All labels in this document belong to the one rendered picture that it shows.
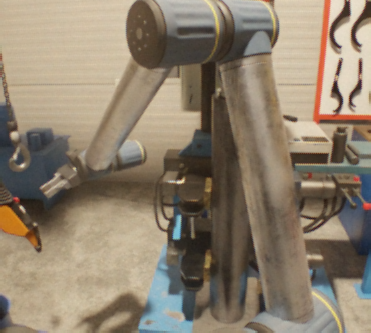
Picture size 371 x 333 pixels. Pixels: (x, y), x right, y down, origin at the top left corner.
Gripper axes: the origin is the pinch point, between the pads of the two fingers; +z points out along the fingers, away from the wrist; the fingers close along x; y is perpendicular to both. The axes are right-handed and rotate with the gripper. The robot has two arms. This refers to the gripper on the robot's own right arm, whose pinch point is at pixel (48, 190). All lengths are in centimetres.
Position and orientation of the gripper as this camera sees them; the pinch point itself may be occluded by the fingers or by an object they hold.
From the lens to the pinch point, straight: 149.2
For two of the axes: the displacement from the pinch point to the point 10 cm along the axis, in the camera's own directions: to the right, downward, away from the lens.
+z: -7.3, 5.5, -4.1
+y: 3.0, 7.9, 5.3
